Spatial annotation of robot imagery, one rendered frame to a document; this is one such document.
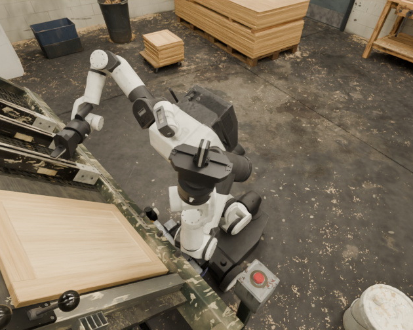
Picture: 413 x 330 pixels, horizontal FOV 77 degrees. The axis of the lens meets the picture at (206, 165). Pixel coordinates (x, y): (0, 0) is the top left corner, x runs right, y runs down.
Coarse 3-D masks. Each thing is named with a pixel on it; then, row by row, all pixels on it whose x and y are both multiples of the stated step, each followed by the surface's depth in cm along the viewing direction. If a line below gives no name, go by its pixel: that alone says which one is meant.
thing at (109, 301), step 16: (112, 288) 74; (128, 288) 78; (144, 288) 82; (160, 288) 87; (176, 288) 98; (80, 304) 62; (96, 304) 65; (112, 304) 69; (128, 304) 76; (64, 320) 57
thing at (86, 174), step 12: (0, 144) 98; (0, 156) 97; (12, 156) 100; (24, 156) 103; (36, 156) 107; (48, 156) 114; (24, 168) 106; (36, 168) 109; (48, 168) 113; (60, 168) 117; (72, 168) 121; (84, 168) 128; (84, 180) 130; (96, 180) 136
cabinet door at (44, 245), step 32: (0, 192) 83; (0, 224) 72; (32, 224) 80; (64, 224) 90; (96, 224) 102; (128, 224) 118; (0, 256) 63; (32, 256) 69; (64, 256) 77; (96, 256) 85; (128, 256) 97; (32, 288) 61; (64, 288) 66; (96, 288) 75
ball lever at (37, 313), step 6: (66, 294) 48; (72, 294) 49; (78, 294) 50; (60, 300) 48; (66, 300) 48; (72, 300) 48; (78, 300) 49; (48, 306) 51; (54, 306) 50; (60, 306) 47; (66, 306) 47; (72, 306) 48; (30, 312) 51; (36, 312) 52; (42, 312) 51; (30, 318) 51; (36, 318) 52
